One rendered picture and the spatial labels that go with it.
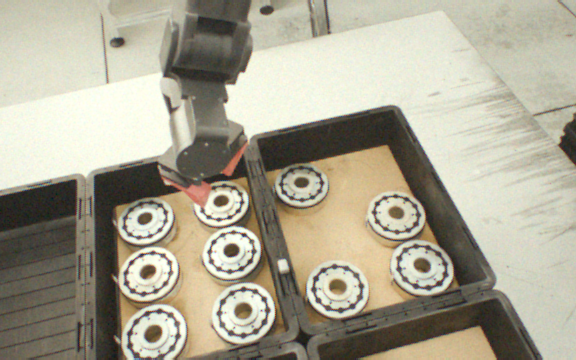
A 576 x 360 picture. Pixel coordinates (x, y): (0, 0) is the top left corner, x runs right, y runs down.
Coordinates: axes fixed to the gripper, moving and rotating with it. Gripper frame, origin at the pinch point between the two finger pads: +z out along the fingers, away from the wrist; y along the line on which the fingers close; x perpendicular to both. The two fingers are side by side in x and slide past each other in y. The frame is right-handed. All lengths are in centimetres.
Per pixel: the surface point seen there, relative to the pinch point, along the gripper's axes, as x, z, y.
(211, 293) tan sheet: 0.1, 23.2, -6.6
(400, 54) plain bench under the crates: 2, 37, 83
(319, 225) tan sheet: -9.4, 23.3, 14.4
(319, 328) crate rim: -20.5, 12.9, -6.1
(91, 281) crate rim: 13.3, 13.4, -17.1
